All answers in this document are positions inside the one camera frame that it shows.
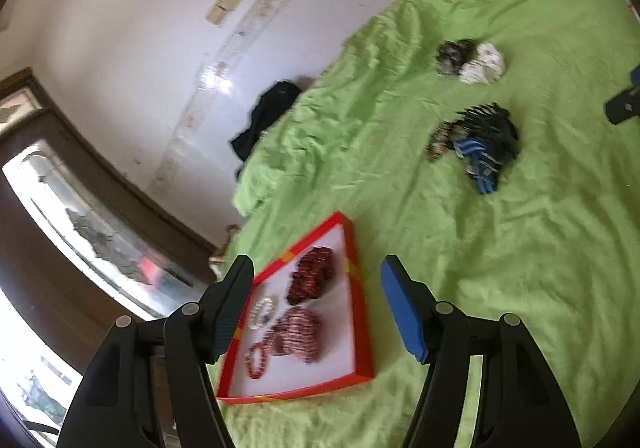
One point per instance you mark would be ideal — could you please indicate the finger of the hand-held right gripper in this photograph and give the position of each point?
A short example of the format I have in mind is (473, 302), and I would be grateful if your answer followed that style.
(635, 78)
(625, 105)

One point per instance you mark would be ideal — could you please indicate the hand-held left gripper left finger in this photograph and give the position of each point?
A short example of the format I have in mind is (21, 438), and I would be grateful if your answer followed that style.
(232, 308)

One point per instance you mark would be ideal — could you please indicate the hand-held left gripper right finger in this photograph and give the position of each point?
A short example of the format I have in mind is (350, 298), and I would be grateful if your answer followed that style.
(405, 313)

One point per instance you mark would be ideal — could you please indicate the red cardboard box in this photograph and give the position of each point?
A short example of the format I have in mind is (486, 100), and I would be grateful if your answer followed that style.
(345, 328)

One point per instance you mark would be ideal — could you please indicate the red plaid scrunchie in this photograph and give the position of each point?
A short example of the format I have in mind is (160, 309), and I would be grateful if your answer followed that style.
(297, 333)

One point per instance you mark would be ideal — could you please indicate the dark red dotted scrunchie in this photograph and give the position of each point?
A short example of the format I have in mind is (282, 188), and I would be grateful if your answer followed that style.
(312, 273)

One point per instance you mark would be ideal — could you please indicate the black hair claw clip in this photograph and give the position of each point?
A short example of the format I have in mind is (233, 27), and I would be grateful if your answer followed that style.
(495, 133)

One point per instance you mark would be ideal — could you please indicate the white dotted scrunchie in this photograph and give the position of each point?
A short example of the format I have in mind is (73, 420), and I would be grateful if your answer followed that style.
(485, 63)

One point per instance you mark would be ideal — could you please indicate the blue striped hair bow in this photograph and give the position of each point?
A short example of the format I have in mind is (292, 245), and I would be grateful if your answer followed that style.
(480, 168)

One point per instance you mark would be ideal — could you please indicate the brown patterned blanket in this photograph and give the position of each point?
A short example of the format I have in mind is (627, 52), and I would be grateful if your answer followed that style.
(225, 253)

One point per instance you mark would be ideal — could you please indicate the green bed sheet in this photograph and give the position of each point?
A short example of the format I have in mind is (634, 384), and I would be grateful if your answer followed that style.
(500, 253)

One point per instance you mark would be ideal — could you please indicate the dark grey sheer scrunchie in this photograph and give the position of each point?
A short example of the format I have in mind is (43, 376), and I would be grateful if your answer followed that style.
(452, 55)

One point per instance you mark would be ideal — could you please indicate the wooden door with glass pane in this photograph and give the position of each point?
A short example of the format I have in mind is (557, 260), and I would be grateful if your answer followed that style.
(50, 278)

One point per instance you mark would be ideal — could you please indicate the black cloth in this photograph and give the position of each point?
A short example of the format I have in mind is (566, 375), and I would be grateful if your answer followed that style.
(265, 118)

